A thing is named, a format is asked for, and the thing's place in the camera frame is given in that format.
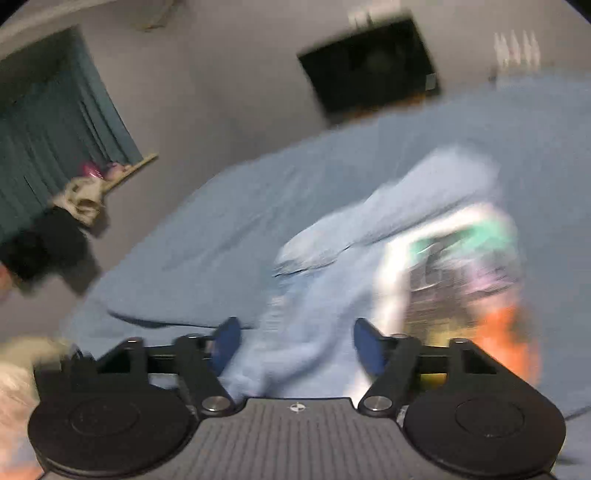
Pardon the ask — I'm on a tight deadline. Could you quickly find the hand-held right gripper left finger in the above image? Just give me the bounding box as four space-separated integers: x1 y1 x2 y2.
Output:
95 316 243 416

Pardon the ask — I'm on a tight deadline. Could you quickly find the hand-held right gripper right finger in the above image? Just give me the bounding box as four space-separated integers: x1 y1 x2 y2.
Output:
353 318 505 416

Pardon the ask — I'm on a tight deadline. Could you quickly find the light blue denim jacket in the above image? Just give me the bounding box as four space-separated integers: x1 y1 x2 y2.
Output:
226 145 522 400

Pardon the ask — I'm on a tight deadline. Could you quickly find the blue fleece blanket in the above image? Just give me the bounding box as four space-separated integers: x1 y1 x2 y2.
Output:
60 69 591 421

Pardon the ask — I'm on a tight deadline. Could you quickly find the wooden window sill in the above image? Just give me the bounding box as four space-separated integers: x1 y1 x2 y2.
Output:
104 154 159 190

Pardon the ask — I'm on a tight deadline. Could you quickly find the beige crumpled cloth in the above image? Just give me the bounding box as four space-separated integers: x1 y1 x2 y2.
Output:
50 175 110 227

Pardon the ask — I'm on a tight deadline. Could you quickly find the dark cloth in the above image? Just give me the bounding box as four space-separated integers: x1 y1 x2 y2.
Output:
0 208 102 296

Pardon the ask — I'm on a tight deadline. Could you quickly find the pink item on sill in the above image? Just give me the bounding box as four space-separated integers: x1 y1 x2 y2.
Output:
81 159 125 182

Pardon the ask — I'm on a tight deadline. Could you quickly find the black television screen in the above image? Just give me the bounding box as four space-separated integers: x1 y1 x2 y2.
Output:
297 16 439 127

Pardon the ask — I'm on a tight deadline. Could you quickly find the white router with antennas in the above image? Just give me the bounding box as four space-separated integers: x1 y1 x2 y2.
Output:
492 30 543 71

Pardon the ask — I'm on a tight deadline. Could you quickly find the teal curtain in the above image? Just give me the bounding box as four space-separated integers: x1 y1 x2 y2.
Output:
0 28 141 241

